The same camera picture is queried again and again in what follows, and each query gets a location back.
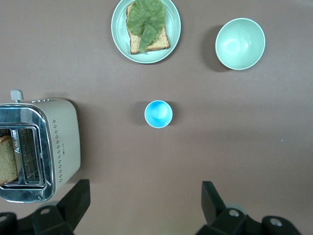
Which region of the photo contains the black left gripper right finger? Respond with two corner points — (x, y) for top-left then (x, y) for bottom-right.
(195, 181), (249, 235)

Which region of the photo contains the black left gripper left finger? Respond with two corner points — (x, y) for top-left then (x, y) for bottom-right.
(31, 179), (91, 235)

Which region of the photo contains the blue plastic cup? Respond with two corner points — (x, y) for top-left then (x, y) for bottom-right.
(144, 99), (173, 129)

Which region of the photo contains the beige and chrome toaster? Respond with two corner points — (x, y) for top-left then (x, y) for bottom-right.
(0, 89), (81, 203)

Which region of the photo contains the brown bread slice in toaster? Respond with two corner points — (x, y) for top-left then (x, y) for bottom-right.
(0, 135), (19, 186)

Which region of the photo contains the pale green bowl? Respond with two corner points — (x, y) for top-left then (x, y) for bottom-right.
(215, 17), (266, 71)

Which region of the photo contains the brown bread slice under lettuce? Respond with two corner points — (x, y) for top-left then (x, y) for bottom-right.
(126, 1), (171, 55)

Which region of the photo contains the pale green round plate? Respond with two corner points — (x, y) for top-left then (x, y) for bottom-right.
(111, 0), (182, 64)

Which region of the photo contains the green lettuce leaf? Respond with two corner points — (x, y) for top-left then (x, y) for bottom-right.
(127, 0), (167, 53)

